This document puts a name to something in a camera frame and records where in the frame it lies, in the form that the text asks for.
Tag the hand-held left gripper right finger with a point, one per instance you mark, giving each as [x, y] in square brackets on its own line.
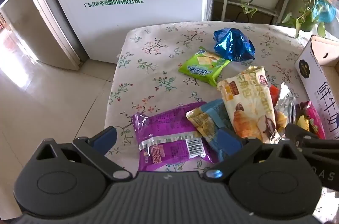
[228, 145]

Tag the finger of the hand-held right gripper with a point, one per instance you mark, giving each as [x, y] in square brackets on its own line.
[296, 132]

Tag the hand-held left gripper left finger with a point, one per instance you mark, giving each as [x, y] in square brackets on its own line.
[106, 139]

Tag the pink snack packet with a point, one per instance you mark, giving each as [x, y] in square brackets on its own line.
[313, 118]

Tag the light blue snack packet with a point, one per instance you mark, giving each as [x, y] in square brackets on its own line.
[217, 115]

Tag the small yellow snack packet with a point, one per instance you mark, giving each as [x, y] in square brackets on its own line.
[204, 124]

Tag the silver foil snack packet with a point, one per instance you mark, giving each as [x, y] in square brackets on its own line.
[287, 102]

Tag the cream croissant packet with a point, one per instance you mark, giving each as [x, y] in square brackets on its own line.
[249, 102]

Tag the white cardboard box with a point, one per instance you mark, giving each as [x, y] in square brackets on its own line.
[323, 91]

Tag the purple snack packet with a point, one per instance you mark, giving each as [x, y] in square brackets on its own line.
[164, 131]

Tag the red snack packet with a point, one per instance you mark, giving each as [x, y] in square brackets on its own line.
[274, 92]

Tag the green cracker packet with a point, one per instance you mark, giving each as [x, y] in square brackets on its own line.
[201, 65]

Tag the blue foil snack bag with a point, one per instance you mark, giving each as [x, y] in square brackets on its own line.
[233, 45]

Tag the blue plastic object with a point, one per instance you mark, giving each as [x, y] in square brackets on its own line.
[326, 10]

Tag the white freezer with green print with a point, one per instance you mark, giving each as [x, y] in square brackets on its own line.
[148, 14]

